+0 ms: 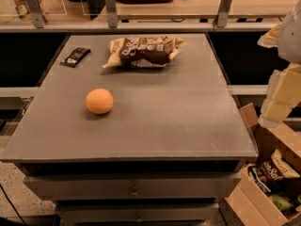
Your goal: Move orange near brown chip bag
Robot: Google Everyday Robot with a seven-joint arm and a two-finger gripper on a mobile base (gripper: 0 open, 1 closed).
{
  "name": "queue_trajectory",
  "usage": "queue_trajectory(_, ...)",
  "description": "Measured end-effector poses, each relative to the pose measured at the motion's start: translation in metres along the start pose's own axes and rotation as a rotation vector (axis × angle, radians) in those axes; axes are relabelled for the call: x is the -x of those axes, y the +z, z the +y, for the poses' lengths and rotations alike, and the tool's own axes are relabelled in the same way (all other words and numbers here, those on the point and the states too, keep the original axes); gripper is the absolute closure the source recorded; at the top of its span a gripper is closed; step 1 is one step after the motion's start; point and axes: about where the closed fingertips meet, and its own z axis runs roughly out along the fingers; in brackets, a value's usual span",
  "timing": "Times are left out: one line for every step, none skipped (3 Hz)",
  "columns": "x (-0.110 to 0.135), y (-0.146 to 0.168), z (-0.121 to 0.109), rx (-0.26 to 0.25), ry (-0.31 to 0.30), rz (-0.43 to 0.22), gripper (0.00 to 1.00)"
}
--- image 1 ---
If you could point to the brown chip bag in box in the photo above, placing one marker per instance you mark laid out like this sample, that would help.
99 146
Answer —
270 174

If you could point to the grey drawer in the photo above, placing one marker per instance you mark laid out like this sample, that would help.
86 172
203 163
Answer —
137 213
132 186

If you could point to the orange fruit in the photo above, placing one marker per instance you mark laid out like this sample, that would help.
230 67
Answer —
99 101

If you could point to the colourful package behind glass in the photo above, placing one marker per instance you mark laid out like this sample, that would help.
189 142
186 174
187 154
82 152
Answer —
16 11

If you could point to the right metal bracket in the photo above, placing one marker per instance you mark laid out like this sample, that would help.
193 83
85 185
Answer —
223 13

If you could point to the upper grey drawer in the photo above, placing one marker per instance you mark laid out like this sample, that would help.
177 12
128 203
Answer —
132 186

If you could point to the metal bracket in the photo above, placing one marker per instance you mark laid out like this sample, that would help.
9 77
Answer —
223 13
111 11
37 16

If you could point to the dark snack bar wrapper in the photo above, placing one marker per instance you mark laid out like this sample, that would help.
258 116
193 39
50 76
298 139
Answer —
75 57

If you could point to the green snack bag in box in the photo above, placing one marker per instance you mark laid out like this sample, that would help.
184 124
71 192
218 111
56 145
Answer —
282 204

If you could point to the left metal bracket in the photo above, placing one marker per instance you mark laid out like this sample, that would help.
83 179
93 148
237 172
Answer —
37 16

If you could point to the brown chip bag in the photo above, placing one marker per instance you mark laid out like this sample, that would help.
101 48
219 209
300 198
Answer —
142 52
270 174

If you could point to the cardboard box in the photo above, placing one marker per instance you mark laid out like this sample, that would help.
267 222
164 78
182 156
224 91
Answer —
251 205

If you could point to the lower grey drawer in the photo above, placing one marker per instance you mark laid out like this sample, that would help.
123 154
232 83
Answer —
137 213

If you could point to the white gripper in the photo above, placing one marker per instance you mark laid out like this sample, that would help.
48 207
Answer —
291 38

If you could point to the middle metal bracket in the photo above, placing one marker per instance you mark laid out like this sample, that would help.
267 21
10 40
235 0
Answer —
111 11

